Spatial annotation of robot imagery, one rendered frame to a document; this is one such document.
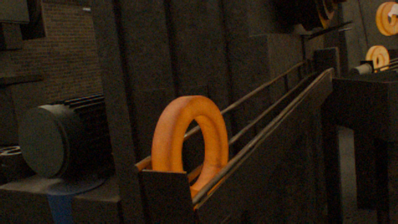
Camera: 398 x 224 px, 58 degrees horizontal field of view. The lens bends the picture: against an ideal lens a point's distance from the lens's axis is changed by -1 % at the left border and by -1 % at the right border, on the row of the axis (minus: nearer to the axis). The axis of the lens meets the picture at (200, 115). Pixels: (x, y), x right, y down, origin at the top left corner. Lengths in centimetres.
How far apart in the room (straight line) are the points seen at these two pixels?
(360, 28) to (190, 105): 383
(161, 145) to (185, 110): 7
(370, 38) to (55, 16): 637
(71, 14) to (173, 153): 841
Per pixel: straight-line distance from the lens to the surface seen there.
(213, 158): 64
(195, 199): 53
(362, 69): 192
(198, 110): 57
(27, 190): 216
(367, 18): 432
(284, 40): 134
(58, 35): 852
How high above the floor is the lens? 82
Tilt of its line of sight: 9 degrees down
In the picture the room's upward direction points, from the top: 7 degrees counter-clockwise
